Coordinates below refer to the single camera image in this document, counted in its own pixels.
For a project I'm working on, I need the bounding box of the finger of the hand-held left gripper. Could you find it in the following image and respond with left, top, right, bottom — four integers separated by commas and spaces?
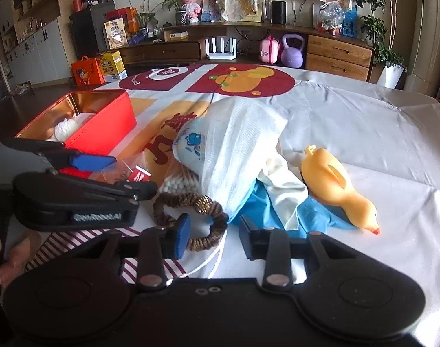
0, 138, 118, 173
55, 173, 158, 202

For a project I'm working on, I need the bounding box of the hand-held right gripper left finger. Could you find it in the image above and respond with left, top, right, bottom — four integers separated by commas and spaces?
97, 214, 192, 291

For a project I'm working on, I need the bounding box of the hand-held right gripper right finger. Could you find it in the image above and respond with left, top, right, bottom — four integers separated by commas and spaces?
239, 215, 337, 290

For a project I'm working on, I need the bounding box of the brown scrunchie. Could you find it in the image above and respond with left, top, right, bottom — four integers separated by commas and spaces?
152, 191, 230, 251

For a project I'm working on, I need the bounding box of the bag of cotton swabs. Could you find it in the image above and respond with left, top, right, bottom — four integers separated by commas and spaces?
158, 164, 203, 204

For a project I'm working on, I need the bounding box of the red tin box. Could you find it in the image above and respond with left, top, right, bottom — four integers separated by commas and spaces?
15, 89, 138, 180

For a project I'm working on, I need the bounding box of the cream cloth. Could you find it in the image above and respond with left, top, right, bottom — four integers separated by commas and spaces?
255, 145, 309, 230

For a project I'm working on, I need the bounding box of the white pouch with blue print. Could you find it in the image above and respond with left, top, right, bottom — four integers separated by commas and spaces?
172, 117, 210, 174

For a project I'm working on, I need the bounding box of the blue cloth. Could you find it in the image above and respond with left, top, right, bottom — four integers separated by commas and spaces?
237, 179, 355, 232

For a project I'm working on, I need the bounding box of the white towel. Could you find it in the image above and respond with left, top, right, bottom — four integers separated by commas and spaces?
199, 97, 289, 218

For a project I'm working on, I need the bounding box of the yellow rubber duck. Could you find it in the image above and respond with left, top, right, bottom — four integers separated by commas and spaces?
300, 145, 382, 235

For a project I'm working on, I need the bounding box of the person's left hand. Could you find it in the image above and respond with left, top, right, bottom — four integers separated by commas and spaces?
0, 230, 43, 290

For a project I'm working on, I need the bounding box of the red white striped cloth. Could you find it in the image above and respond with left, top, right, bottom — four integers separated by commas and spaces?
25, 226, 186, 287

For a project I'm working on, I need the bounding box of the white rolled cloth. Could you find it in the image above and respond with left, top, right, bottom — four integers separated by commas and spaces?
45, 116, 98, 142

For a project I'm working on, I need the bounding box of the orange gift box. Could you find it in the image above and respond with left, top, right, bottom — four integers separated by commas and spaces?
71, 56, 105, 86

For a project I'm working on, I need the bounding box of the yellow carton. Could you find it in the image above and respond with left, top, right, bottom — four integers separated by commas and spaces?
98, 51, 129, 82

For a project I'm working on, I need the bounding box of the tan snack box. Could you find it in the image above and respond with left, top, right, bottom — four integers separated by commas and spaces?
104, 18, 129, 50

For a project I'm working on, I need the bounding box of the black cabinet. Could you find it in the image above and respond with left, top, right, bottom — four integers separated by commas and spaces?
69, 5, 116, 54

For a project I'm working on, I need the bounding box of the white flat box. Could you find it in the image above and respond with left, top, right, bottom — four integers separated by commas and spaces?
164, 29, 189, 42

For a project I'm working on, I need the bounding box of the small potted plant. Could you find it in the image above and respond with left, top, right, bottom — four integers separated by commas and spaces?
135, 1, 158, 37

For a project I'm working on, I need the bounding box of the printed blanket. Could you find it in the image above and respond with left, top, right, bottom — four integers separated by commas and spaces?
3, 63, 440, 333

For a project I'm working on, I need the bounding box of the white router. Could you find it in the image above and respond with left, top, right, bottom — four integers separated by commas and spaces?
205, 37, 239, 61

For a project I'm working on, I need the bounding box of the potted green plant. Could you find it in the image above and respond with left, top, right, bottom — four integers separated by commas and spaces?
158, 0, 190, 26

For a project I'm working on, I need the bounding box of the purple kettlebell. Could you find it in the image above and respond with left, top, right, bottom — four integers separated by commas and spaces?
280, 34, 305, 69

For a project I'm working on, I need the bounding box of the pink toy suitcase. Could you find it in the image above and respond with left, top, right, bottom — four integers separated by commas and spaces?
259, 35, 282, 65

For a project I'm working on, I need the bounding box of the pink doll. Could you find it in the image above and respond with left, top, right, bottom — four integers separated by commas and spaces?
181, 0, 207, 24

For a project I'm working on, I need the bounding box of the wooden cabinet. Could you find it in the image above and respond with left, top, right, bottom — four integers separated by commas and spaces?
119, 21, 376, 82

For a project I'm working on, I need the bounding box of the black speaker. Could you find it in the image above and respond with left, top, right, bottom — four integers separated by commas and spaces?
271, 0, 287, 25

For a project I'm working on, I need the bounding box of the clear plastic bag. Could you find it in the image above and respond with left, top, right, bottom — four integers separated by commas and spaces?
316, 1, 346, 37

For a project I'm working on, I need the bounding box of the potted tree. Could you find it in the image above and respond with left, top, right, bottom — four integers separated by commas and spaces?
352, 0, 417, 89

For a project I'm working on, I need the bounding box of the white cord loop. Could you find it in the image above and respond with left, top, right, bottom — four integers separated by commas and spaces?
184, 229, 228, 280

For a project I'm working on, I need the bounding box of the wall shelf unit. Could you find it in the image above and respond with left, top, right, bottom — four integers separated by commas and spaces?
0, 0, 76, 88

